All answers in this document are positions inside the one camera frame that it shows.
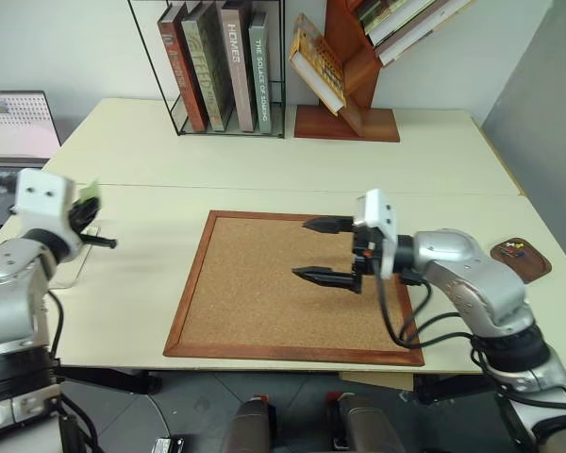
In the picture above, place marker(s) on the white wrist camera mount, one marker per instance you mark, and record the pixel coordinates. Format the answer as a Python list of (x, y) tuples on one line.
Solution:
[(379, 212), (42, 193)]

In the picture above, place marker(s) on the brown wooden tree bookshelf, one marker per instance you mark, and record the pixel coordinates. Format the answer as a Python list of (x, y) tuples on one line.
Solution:
[(346, 122)]

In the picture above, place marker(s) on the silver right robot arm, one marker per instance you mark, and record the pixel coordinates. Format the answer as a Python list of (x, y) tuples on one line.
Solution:
[(476, 283)]

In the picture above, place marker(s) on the dark green book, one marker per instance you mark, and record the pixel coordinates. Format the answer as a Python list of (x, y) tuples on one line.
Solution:
[(372, 10)]

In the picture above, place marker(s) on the wood-framed cork board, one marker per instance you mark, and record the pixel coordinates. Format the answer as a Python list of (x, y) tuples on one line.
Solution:
[(264, 292)]

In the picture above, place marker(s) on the dark rounded shape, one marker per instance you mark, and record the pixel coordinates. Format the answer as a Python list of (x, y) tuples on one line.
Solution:
[(252, 424), (363, 424)]

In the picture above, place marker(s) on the red-brown hardcover book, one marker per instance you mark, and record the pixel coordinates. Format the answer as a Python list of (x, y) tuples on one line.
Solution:
[(179, 71)]

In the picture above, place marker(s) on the olive green patterned book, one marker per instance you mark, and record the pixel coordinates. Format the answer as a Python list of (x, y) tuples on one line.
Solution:
[(207, 71)]

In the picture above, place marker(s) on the pale green paper note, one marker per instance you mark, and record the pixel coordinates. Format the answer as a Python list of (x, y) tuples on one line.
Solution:
[(89, 191)]

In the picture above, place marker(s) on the white-paged brown-cover book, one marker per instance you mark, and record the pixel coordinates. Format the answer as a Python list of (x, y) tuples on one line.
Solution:
[(415, 40)]

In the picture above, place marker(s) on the clear plastic box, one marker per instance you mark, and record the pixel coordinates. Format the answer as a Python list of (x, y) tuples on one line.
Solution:
[(75, 271)]

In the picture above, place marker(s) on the grey-green Solace book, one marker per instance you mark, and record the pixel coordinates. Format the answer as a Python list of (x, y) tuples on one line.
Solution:
[(260, 71)]

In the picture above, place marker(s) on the yellow patterned book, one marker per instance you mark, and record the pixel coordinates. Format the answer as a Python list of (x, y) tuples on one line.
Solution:
[(317, 61)]

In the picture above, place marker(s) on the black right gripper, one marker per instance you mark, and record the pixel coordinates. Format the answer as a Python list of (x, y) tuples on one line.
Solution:
[(368, 250)]

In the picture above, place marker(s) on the small black box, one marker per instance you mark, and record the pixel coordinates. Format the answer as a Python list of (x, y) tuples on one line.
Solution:
[(170, 445)]

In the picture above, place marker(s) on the black table leg bracket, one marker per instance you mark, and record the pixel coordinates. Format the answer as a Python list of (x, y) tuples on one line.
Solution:
[(122, 380), (448, 391)]

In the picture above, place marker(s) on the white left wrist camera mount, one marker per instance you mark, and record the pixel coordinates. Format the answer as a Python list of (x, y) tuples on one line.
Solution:
[(42, 193)]

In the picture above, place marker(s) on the beige HOMES book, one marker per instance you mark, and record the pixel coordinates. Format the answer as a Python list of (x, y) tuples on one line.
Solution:
[(238, 66)]

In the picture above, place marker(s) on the open laptop computer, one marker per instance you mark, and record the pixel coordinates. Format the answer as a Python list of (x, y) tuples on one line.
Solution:
[(14, 127)]

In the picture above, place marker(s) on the dark wooden tray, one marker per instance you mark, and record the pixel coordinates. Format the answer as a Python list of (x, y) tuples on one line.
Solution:
[(533, 264)]

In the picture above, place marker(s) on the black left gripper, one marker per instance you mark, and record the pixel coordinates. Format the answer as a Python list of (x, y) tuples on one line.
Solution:
[(78, 224)]

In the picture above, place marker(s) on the white-paged thick book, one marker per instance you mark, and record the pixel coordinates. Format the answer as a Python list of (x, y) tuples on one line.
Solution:
[(401, 21)]

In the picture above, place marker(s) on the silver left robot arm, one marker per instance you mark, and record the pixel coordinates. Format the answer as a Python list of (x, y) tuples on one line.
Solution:
[(9, 302)]

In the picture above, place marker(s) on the brown cardboard piece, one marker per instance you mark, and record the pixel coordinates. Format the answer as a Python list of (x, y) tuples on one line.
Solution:
[(376, 381)]

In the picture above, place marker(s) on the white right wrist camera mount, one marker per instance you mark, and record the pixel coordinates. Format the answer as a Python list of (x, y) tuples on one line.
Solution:
[(379, 212)]

